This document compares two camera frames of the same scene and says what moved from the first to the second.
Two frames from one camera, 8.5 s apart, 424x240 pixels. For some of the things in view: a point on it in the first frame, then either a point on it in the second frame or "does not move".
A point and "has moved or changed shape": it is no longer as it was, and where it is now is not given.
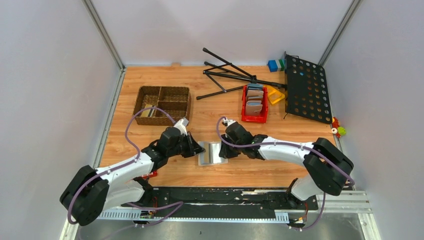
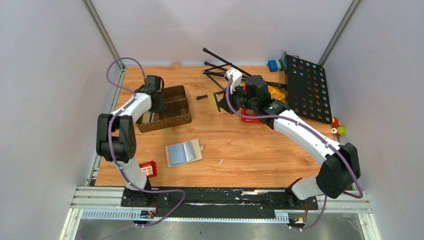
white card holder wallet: (211, 156) has moved or changed shape
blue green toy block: (276, 65) does not move
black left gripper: (194, 148) to (161, 108)
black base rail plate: (221, 202) does not move
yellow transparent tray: (274, 95) does not move
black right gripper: (225, 153) to (231, 97)
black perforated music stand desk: (306, 92) does not move
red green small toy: (339, 131) does not move
